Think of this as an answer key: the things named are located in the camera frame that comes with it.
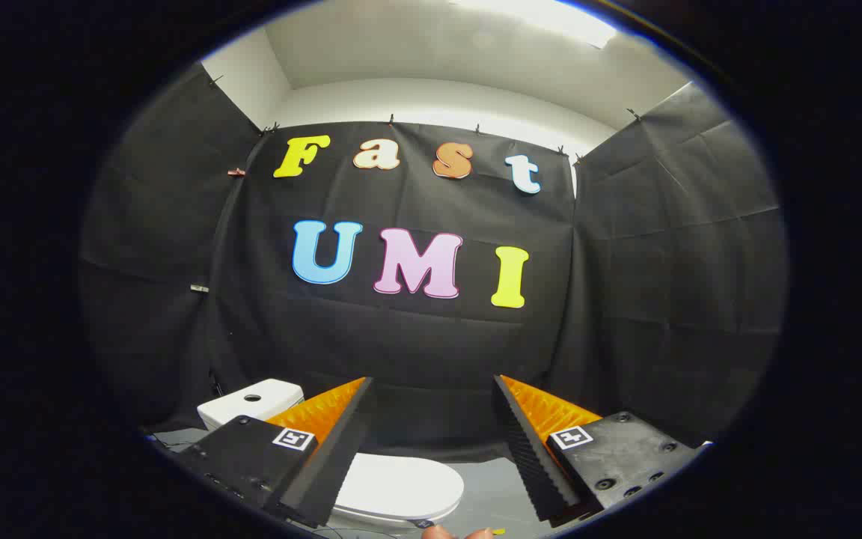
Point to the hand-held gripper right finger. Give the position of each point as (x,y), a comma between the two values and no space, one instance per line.
(524,449)

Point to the white toilet body with tank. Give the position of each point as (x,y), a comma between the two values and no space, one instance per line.
(251,404)

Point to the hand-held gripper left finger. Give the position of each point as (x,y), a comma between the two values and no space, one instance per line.
(337,457)

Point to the black backdrop cloth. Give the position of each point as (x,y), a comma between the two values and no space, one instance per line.
(416,344)

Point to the white toilet lid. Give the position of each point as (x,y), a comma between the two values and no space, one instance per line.
(401,483)

